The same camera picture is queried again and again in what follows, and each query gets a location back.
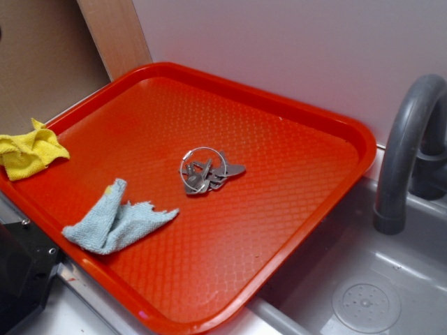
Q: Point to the silver keys on ring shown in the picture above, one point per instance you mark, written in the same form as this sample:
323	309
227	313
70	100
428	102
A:
205	169

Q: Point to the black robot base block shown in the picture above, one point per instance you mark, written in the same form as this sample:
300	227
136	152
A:
29	263

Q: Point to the grey toy sink basin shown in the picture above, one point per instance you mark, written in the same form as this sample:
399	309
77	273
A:
347	278

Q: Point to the red plastic tray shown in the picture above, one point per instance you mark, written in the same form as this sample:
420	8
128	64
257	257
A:
201	268

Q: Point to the grey toy faucet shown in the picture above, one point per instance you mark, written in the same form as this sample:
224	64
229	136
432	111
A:
414	161

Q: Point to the light blue cloth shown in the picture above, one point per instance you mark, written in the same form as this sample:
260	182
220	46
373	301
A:
111	226

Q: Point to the wooden board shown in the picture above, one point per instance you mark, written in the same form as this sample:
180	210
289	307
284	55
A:
117	34

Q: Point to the yellow cloth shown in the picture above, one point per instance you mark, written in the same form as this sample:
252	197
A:
23	156

